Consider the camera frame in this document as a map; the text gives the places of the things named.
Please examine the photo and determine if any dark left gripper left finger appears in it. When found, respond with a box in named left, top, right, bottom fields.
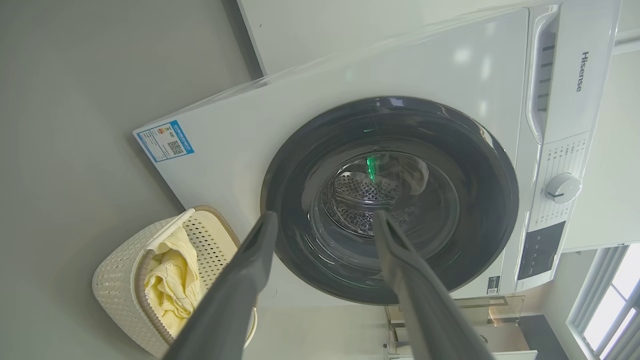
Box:
left=164, top=211, right=279, bottom=360

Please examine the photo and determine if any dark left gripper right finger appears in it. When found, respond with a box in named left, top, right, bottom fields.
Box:
left=373, top=210, right=496, bottom=360

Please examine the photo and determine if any pale yellow printed garment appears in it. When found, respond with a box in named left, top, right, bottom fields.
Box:
left=144, top=226, right=203, bottom=338

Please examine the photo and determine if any round dark washer door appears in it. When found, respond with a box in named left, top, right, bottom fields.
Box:
left=260, top=96, right=520, bottom=306

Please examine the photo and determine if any white front-load washing machine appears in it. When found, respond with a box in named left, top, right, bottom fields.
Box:
left=132, top=0, right=623, bottom=307

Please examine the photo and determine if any glass side table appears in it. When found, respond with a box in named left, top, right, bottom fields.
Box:
left=382, top=295, right=538, bottom=360

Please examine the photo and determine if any cream perforated laundry basket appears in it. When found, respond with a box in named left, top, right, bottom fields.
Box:
left=92, top=205, right=258, bottom=358

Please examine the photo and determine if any perforated steel drum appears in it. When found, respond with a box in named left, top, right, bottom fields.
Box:
left=320, top=150, right=432, bottom=238

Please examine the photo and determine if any black control display panel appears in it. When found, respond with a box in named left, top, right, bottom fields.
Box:
left=517, top=220, right=567, bottom=281

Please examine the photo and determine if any blue energy label sticker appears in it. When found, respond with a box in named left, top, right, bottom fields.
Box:
left=136, top=120, right=195, bottom=163

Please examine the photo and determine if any white framed window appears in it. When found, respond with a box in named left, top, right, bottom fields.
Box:
left=567, top=245, right=640, bottom=360

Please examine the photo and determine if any white round control knob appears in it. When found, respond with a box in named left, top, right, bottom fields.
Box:
left=544, top=172, right=583, bottom=205

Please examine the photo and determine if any white detergent drawer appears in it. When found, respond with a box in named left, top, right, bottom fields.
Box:
left=525, top=5, right=561, bottom=146

